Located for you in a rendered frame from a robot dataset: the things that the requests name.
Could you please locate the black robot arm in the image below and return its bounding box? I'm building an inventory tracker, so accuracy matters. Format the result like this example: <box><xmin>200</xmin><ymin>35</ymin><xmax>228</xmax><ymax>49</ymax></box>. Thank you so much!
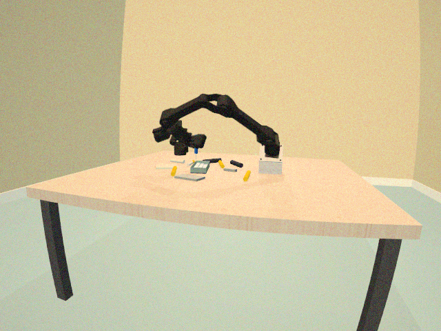
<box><xmin>152</xmin><ymin>94</ymin><xmax>280</xmax><ymax>159</ymax></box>

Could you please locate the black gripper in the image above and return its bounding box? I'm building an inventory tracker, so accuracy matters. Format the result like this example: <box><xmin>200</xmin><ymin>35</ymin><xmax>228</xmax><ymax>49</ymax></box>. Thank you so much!
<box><xmin>170</xmin><ymin>128</ymin><xmax>207</xmax><ymax>149</ymax></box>

